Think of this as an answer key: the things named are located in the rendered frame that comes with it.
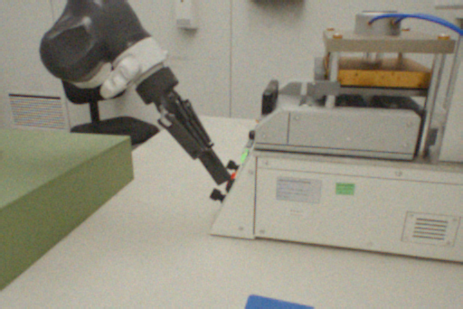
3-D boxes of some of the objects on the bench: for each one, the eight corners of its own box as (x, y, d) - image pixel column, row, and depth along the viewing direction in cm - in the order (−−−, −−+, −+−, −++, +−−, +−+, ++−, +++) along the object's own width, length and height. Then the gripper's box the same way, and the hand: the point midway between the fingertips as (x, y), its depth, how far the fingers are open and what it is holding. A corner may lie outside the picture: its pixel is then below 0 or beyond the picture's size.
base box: (457, 187, 93) (475, 117, 86) (543, 291, 58) (582, 190, 52) (239, 168, 103) (240, 106, 97) (203, 246, 69) (202, 158, 63)
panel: (238, 169, 101) (270, 109, 94) (211, 229, 74) (253, 150, 66) (231, 166, 101) (263, 105, 94) (201, 223, 74) (243, 145, 66)
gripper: (152, 70, 61) (234, 186, 66) (177, 60, 73) (246, 160, 78) (119, 95, 64) (201, 205, 69) (149, 81, 76) (217, 176, 80)
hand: (214, 166), depth 72 cm, fingers closed
